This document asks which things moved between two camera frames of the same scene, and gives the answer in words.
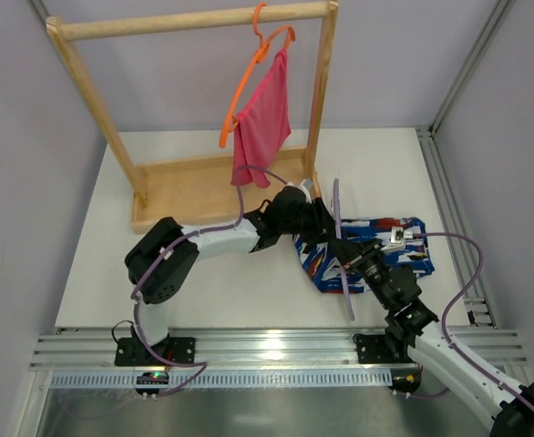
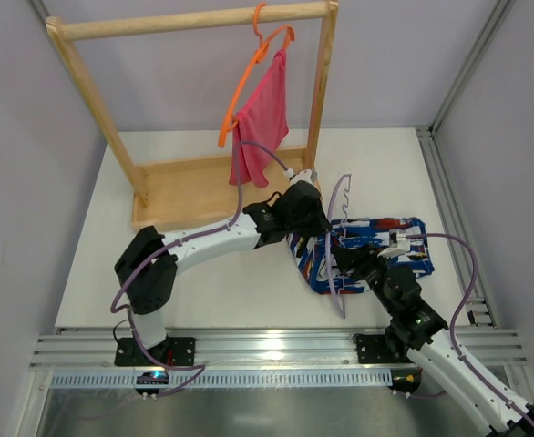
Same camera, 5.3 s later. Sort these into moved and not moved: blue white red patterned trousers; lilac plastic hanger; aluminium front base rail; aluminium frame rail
Moved: lilac plastic hanger
Not moved: aluminium frame rail; blue white red patterned trousers; aluminium front base rail
